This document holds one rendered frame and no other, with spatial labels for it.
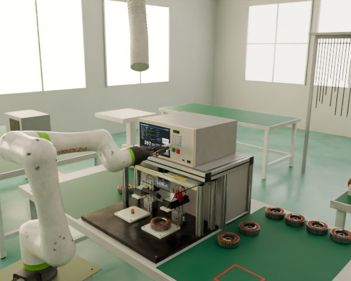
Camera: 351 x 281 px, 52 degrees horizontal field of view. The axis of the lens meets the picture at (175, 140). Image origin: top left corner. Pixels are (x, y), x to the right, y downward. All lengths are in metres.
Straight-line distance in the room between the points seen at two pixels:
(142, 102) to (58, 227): 6.67
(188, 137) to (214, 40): 7.92
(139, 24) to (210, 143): 1.57
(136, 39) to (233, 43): 6.35
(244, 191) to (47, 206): 1.18
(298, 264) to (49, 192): 1.16
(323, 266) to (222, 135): 0.82
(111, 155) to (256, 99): 7.52
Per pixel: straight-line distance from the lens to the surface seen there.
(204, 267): 1.75
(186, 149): 1.90
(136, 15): 3.26
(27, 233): 1.63
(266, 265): 1.81
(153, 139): 2.07
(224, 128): 2.05
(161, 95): 8.37
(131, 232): 1.99
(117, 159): 1.66
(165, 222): 2.02
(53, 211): 1.43
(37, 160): 1.34
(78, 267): 1.79
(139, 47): 3.14
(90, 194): 2.56
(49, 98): 6.78
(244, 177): 2.14
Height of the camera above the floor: 1.71
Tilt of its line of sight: 14 degrees down
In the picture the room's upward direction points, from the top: straight up
